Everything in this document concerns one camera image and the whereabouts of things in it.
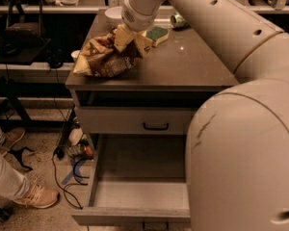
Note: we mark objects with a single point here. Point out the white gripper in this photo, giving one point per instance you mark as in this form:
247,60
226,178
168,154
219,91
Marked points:
135,17

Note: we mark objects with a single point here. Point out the brown chip bag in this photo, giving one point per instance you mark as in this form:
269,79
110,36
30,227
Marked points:
100,58

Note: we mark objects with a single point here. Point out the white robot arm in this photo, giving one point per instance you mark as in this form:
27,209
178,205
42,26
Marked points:
237,148

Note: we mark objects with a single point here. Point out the grey drawer cabinet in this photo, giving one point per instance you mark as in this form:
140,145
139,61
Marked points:
182,73

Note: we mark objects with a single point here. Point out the closed grey upper drawer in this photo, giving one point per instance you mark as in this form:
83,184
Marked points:
133,121

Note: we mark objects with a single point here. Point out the open grey drawer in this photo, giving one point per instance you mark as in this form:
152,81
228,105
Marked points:
137,179

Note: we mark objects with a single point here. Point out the green yellow sponge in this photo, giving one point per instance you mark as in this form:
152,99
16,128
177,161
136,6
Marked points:
157,35

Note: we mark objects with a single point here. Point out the white bowl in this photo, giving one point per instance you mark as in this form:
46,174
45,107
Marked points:
113,15

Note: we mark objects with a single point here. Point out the white paper cup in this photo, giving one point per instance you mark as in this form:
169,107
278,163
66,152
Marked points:
75,54

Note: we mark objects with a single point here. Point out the black side table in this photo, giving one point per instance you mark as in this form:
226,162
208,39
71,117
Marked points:
19,56

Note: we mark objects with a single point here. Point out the dark handbag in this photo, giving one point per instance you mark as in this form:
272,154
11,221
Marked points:
23,34

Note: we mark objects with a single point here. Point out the tan sneaker far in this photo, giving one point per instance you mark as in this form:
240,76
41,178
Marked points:
9,139

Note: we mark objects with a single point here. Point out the tan sneaker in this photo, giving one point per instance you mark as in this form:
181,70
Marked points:
9,139
39,197

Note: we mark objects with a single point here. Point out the tan sneaker near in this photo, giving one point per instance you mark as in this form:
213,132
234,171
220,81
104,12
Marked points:
39,197

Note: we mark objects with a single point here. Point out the person leg light trousers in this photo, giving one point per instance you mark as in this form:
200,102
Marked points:
13,184

